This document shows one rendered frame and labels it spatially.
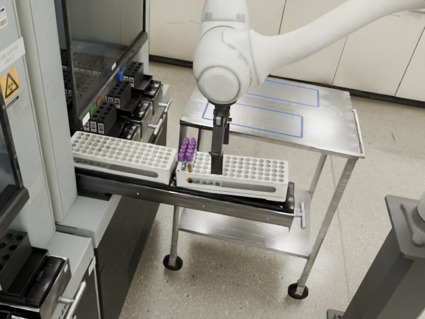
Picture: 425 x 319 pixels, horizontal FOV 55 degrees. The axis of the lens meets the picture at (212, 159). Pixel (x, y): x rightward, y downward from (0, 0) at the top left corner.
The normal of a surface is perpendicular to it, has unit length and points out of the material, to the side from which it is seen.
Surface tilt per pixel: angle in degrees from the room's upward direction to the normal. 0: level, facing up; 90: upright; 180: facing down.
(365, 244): 0
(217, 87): 93
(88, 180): 90
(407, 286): 90
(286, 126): 0
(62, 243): 0
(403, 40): 90
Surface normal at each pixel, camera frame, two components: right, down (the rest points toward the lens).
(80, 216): 0.11, -0.78
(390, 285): -0.80, 0.29
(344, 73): -0.15, 0.60
